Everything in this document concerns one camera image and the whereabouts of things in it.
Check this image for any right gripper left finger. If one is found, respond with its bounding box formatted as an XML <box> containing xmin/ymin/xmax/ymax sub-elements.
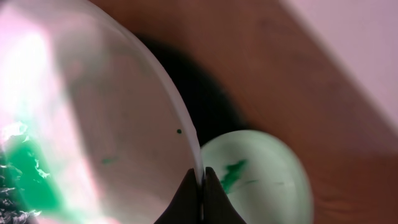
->
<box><xmin>154</xmin><ymin>169</ymin><xmax>200</xmax><ymax>224</ymax></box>

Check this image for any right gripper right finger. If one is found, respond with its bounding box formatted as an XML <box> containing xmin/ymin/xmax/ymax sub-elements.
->
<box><xmin>203</xmin><ymin>167</ymin><xmax>246</xmax><ymax>224</ymax></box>

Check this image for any pale green plate back right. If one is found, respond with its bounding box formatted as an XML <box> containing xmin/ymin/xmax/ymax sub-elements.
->
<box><xmin>201</xmin><ymin>130</ymin><xmax>313</xmax><ymax>224</ymax></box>

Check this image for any round black serving tray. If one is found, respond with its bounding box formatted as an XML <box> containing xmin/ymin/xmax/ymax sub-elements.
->
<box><xmin>137</xmin><ymin>34</ymin><xmax>248</xmax><ymax>146</ymax></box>

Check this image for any white plate with green smear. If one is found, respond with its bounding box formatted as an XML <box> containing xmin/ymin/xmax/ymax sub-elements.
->
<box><xmin>1</xmin><ymin>0</ymin><xmax>203</xmax><ymax>223</ymax></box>

